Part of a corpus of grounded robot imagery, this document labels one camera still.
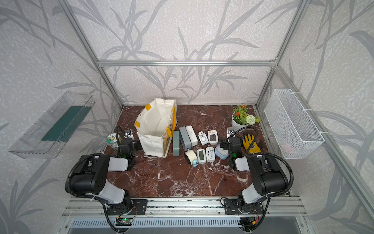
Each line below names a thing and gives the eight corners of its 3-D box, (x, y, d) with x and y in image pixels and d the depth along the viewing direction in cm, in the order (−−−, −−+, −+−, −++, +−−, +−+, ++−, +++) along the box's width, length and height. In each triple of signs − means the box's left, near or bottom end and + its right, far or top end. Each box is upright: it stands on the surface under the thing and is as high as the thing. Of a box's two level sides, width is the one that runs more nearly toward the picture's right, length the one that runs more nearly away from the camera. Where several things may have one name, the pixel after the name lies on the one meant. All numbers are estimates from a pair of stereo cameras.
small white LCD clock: (206, 161, 92) (206, 159, 89) (205, 149, 97) (205, 146, 95) (214, 161, 92) (215, 159, 89) (213, 149, 97) (214, 146, 95)
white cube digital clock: (196, 164, 90) (196, 162, 88) (196, 150, 96) (196, 148, 94) (206, 164, 90) (206, 162, 88) (205, 150, 96) (205, 148, 94)
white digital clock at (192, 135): (191, 148, 97) (191, 142, 91) (186, 132, 105) (186, 126, 100) (198, 146, 98) (198, 141, 92) (192, 130, 106) (192, 124, 100)
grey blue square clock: (185, 154, 94) (184, 147, 87) (179, 135, 103) (178, 127, 96) (192, 152, 95) (192, 144, 88) (186, 133, 105) (185, 125, 97)
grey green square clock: (174, 156, 93) (172, 149, 85) (174, 139, 102) (173, 130, 94) (180, 156, 94) (178, 148, 86) (180, 138, 102) (178, 130, 94)
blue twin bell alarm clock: (190, 169, 88) (190, 164, 82) (184, 157, 93) (184, 152, 87) (199, 165, 90) (199, 160, 84) (193, 153, 95) (192, 148, 89)
